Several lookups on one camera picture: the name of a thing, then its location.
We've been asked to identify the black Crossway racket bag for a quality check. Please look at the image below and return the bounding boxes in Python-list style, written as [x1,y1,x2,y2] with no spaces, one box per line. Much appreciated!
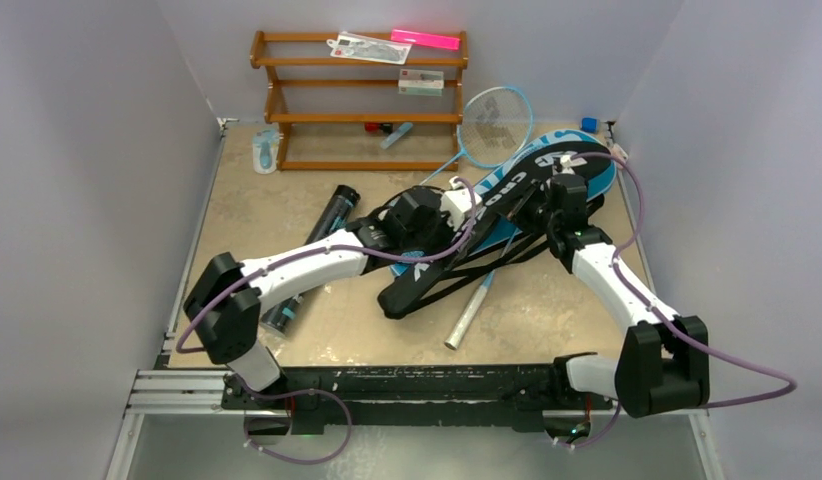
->
[377,151,613,320]

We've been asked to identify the black shuttlecock tube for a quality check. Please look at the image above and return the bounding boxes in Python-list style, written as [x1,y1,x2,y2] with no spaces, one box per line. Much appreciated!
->
[259,185,363,339]

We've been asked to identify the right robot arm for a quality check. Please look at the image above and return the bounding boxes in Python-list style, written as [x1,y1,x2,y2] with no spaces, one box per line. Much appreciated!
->
[535,174,710,418]

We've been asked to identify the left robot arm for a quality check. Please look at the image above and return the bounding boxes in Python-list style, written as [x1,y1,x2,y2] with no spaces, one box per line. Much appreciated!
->
[183,177,483,409]

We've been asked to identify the light blue badminton racket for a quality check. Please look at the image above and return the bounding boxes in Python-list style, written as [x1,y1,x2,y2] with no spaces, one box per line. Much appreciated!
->
[421,86,534,184]

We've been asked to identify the blue racket bag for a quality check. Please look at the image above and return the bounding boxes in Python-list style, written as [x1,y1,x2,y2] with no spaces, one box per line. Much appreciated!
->
[391,127,618,276]

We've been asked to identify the small pink white object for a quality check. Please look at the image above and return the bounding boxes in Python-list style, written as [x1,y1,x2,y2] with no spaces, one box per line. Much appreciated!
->
[610,143,629,163]

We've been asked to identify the small blue cube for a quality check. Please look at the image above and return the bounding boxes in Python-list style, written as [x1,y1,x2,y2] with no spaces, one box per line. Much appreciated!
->
[580,117,599,134]

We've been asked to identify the light blue strip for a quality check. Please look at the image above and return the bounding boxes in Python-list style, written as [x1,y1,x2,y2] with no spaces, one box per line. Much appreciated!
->
[380,122,414,150]

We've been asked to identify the red black small object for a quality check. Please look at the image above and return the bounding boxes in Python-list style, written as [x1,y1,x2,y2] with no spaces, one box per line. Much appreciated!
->
[363,122,394,135]

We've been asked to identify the white green box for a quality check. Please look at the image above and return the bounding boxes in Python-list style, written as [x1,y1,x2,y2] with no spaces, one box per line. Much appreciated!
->
[397,68,445,97]

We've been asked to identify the light blue packaged item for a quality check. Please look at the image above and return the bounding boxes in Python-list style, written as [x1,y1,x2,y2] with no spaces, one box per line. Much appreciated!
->
[251,127,281,175]

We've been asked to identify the pink bar on shelf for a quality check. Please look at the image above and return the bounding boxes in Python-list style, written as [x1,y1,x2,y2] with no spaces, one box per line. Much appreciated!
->
[390,29,461,51]

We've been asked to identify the white blister package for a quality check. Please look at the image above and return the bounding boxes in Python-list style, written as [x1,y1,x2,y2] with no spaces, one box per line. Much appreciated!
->
[325,32,412,65]

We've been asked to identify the wooden shelf rack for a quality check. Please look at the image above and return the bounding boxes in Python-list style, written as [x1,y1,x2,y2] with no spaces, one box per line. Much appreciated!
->
[249,30,469,171]

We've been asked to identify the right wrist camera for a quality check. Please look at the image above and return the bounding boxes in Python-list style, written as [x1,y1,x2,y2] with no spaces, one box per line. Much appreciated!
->
[552,154,586,175]

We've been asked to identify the white racket handle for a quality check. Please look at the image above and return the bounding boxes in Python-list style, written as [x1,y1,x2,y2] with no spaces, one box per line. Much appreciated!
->
[444,271,495,350]

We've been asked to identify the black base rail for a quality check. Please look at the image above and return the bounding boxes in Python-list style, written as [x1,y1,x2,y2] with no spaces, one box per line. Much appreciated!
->
[126,357,708,439]

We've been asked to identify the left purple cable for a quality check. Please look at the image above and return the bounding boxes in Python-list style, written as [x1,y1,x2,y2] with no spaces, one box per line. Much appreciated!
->
[174,175,480,465]

